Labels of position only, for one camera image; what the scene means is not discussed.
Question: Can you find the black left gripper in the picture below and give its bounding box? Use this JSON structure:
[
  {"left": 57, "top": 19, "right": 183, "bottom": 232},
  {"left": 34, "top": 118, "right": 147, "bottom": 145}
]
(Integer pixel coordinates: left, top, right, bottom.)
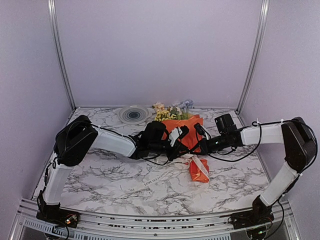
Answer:
[{"left": 149, "top": 139, "right": 190, "bottom": 162}]

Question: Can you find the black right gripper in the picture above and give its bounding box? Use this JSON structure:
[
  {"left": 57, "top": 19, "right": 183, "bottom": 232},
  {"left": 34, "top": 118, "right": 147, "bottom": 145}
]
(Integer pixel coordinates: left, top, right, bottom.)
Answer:
[{"left": 189, "top": 133, "right": 228, "bottom": 156}]

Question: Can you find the cream ribbon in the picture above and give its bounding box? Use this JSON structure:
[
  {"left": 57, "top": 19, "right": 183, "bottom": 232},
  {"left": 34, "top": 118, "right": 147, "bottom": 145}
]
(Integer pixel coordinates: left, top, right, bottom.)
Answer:
[{"left": 125, "top": 154, "right": 210, "bottom": 193}]

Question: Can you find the brown orange wrapping paper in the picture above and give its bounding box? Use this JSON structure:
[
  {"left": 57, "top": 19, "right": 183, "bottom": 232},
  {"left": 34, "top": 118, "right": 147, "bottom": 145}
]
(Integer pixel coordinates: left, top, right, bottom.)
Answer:
[{"left": 162, "top": 114, "right": 211, "bottom": 184}]

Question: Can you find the yellow daisy fake bunch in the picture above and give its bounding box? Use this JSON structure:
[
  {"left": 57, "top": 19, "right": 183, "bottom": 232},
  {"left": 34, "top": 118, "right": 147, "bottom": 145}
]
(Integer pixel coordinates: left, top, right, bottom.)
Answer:
[{"left": 154, "top": 109, "right": 177, "bottom": 122}]

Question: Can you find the pink rose fake stem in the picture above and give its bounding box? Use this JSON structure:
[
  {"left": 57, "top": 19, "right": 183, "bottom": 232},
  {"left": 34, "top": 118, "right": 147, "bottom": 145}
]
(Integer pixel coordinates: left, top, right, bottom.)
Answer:
[{"left": 152, "top": 102, "right": 165, "bottom": 112}]

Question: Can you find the green leafy fake stem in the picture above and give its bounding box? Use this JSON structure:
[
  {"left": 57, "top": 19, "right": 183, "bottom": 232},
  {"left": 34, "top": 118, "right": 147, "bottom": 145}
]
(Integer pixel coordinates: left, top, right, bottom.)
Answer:
[{"left": 167, "top": 106, "right": 193, "bottom": 120}]

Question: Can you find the blue fake flower stem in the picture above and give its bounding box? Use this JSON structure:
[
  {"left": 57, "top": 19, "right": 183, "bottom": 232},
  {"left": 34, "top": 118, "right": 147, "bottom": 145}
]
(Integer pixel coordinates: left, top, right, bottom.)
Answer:
[{"left": 174, "top": 99, "right": 194, "bottom": 111}]

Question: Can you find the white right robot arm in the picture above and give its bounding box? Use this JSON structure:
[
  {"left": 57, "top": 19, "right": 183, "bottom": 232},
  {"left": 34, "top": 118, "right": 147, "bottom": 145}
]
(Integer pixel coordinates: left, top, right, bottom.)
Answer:
[{"left": 190, "top": 114, "right": 318, "bottom": 224}]

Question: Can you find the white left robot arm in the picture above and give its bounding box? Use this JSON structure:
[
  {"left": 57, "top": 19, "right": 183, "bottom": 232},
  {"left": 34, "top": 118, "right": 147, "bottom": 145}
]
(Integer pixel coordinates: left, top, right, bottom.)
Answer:
[{"left": 37, "top": 115, "right": 189, "bottom": 223}]

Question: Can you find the grey ringed plate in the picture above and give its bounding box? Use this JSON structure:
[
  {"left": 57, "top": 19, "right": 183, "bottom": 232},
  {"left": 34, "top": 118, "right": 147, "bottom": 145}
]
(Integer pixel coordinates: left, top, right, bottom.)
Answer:
[{"left": 117, "top": 105, "right": 152, "bottom": 125}]

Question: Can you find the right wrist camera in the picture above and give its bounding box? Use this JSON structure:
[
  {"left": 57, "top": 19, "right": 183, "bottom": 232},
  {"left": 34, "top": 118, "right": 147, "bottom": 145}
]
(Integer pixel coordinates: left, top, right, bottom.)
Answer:
[{"left": 194, "top": 123, "right": 212, "bottom": 140}]

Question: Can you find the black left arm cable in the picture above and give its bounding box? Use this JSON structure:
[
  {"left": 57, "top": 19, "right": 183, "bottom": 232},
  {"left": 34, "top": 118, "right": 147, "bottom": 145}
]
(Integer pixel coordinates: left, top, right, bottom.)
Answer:
[{"left": 139, "top": 139, "right": 186, "bottom": 166}]

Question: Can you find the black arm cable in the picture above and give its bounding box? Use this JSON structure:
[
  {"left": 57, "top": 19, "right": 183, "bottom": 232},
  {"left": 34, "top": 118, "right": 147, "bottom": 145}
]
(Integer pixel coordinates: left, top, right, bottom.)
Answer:
[
  {"left": 194, "top": 119, "right": 318, "bottom": 173},
  {"left": 139, "top": 139, "right": 186, "bottom": 166}
]

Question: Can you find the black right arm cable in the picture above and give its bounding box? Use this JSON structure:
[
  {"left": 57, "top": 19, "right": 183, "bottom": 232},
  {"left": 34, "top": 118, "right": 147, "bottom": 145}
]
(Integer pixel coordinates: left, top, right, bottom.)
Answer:
[{"left": 194, "top": 119, "right": 318, "bottom": 173}]

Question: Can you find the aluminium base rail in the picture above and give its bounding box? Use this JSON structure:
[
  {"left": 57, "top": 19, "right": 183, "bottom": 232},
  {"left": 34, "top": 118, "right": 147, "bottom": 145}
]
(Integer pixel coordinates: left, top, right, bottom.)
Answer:
[{"left": 8, "top": 199, "right": 302, "bottom": 240}]

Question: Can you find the aluminium frame post right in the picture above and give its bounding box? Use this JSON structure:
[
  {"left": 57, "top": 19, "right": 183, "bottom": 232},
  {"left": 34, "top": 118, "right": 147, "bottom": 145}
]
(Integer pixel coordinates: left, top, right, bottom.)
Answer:
[{"left": 236, "top": 0, "right": 270, "bottom": 115}]

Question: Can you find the aluminium frame post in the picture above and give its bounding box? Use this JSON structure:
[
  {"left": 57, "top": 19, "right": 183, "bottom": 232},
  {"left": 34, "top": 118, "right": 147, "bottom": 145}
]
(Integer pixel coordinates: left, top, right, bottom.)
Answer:
[
  {"left": 47, "top": 0, "right": 76, "bottom": 111},
  {"left": 236, "top": 0, "right": 270, "bottom": 115}
]

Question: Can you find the aluminium frame post left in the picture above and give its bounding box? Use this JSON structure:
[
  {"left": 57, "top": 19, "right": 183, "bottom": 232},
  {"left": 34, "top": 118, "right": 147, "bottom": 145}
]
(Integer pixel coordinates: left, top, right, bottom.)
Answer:
[{"left": 47, "top": 0, "right": 76, "bottom": 111}]

